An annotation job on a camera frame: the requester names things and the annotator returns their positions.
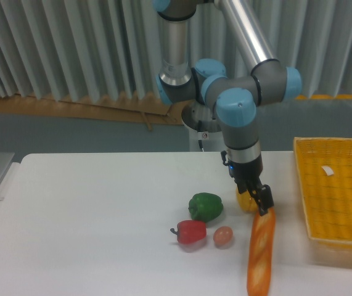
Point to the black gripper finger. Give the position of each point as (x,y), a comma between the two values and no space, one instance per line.
(262,196)

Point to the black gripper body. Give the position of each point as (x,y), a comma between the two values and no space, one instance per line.
(246,175)

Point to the yellow bell pepper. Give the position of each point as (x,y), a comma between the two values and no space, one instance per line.
(246,201)

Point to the orange baguette bread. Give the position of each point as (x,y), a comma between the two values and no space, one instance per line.
(259,269)

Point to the green bell pepper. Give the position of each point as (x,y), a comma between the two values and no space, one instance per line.
(205,207)

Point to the brown egg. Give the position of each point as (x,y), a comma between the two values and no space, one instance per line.
(222,236)

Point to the red bell pepper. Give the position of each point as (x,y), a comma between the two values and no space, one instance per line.
(190,231)

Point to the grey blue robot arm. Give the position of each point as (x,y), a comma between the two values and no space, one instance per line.
(232,102)

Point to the yellow woven basket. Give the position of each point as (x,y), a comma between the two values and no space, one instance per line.
(327,200)

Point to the white paper label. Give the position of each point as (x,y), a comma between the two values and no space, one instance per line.
(328,170)

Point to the brown cardboard sheet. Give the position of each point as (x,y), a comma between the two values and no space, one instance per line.
(149,110)

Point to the grey pleated curtain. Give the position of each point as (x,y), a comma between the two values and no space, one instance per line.
(112,48)

